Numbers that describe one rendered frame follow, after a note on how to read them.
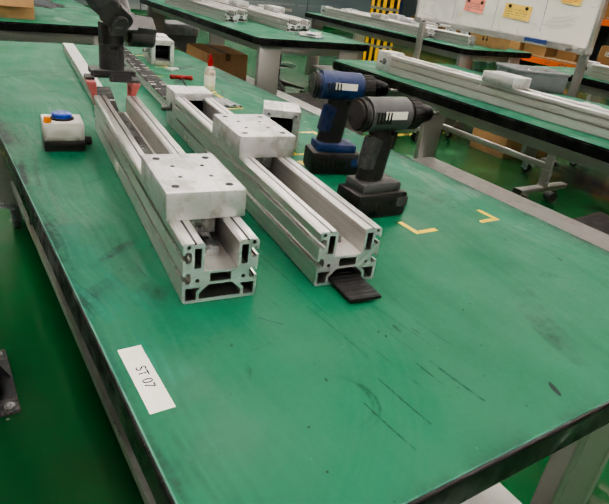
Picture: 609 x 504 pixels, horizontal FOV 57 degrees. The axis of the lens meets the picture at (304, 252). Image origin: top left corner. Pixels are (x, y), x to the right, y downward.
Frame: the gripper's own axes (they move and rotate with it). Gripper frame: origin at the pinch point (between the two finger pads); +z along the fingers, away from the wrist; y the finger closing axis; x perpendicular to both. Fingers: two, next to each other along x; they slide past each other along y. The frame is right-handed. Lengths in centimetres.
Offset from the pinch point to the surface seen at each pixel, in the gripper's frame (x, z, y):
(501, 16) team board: 156, -26, 273
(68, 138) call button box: -20.8, 1.8, -12.5
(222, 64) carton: 349, 45, 151
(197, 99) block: -5.2, -3.4, 19.7
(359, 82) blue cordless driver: -41, -16, 44
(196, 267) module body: -85, 0, -4
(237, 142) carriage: -52, -6, 13
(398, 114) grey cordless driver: -64, -15, 38
